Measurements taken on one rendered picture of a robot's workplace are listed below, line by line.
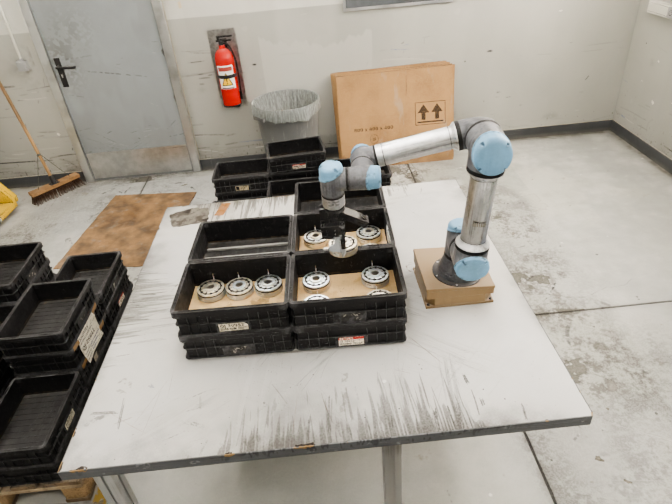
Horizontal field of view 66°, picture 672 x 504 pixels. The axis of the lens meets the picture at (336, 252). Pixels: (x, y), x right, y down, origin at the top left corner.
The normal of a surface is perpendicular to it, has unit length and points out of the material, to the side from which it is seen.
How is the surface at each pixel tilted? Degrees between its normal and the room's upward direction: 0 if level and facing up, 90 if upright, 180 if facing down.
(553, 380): 0
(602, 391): 0
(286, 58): 90
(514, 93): 90
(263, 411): 0
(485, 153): 85
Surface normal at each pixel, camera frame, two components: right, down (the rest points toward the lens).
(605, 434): -0.07, -0.83
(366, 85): 0.05, 0.42
